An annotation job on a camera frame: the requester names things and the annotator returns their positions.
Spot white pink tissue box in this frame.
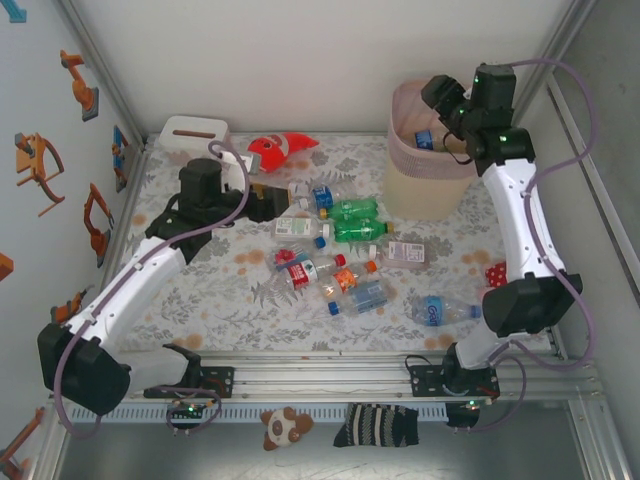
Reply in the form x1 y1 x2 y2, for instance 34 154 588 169
158 115 233 169

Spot blue label bottle white cap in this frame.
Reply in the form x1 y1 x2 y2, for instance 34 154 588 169
298 180 362 211

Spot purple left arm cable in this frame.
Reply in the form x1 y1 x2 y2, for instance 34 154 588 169
52 140 251 441

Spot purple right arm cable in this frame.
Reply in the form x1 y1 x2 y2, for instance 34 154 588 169
447 58 599 434

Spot green Sprite plastic bottle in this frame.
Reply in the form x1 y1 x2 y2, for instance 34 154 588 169
333 219 396 245
319 197 381 222

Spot pale blue label bottle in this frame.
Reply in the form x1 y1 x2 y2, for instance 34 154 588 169
327 278 397 318

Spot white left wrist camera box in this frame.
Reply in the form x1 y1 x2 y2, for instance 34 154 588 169
219 151 263 189

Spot red label red cap bottle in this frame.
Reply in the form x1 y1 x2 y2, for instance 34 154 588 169
276 251 347 294

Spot orange label orange cap bottle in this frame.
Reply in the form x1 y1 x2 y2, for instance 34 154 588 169
319 259 379 300

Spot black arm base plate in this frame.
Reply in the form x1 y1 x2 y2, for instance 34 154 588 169
407 353 501 401
143 366 236 400

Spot aluminium frame post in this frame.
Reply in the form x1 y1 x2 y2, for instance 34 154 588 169
56 0 150 151
512 0 600 136

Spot beige ribbed waste bin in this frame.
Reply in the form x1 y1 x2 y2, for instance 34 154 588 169
383 77 484 221

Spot white slotted cable duct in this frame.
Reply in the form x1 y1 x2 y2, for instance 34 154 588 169
67 402 450 424

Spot pink flower label bottle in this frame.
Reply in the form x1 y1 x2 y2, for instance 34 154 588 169
269 236 327 269

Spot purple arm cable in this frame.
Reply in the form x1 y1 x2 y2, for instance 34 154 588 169
52 140 251 441
447 58 599 434

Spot orange claw wall sticker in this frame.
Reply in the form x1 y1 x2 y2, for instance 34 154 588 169
13 131 67 218

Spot red fish plush toy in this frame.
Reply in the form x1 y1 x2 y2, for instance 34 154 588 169
246 131 321 174

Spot floral print tablecloth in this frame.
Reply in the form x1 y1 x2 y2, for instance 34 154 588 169
102 130 566 354

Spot aluminium rail frame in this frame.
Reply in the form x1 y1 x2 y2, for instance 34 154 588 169
47 349 599 403

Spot blue and orange wall sticker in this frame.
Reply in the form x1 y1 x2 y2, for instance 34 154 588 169
110 124 131 194

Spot black white striped sock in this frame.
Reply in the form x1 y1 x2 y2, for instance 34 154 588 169
332 402 421 449

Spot pink plush toy polka dots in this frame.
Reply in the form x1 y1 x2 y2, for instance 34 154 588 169
483 259 510 290

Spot white green label bottle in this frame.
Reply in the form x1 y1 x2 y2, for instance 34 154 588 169
273 215 333 240

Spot Ganten water bottle blue cap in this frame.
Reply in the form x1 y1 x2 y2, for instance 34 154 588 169
410 293 484 330

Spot pink plastic bin liner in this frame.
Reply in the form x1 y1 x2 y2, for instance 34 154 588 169
387 77 481 179

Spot brown white panda plush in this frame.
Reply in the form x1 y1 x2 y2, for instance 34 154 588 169
259 405 316 453

